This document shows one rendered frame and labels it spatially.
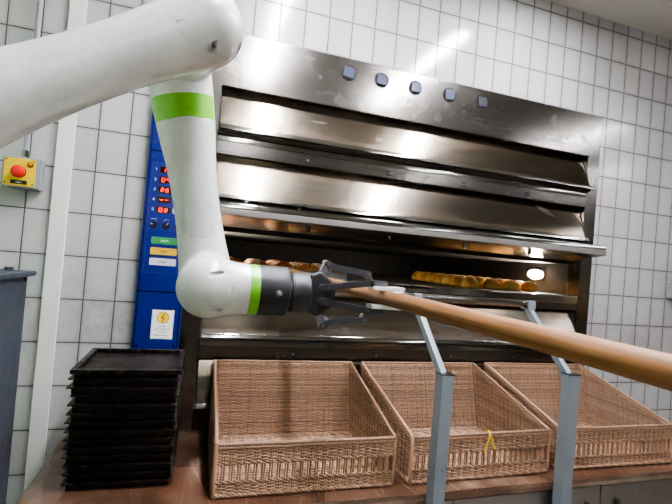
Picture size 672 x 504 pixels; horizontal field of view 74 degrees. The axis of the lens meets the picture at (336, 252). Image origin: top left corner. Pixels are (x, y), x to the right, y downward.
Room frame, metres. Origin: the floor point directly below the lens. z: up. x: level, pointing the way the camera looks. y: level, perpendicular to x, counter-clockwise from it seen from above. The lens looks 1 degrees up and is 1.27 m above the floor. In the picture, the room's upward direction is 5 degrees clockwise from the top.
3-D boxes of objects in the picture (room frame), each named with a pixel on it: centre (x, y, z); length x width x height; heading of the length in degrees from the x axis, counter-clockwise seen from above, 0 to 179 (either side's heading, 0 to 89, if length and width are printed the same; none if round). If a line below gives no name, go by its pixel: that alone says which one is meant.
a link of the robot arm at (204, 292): (0.80, 0.21, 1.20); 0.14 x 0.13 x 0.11; 109
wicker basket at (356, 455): (1.53, 0.09, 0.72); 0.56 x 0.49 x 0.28; 107
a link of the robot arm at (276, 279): (0.83, 0.11, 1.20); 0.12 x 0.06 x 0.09; 19
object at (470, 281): (2.55, -0.79, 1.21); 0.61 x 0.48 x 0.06; 18
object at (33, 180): (1.45, 1.05, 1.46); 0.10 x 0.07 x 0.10; 108
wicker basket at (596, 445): (1.89, -1.05, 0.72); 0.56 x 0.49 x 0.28; 106
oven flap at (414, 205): (1.95, -0.37, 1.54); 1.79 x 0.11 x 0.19; 108
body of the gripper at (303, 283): (0.85, 0.04, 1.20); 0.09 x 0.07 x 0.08; 109
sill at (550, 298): (1.97, -0.36, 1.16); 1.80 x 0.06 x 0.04; 108
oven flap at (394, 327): (1.95, -0.37, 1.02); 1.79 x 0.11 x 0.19; 108
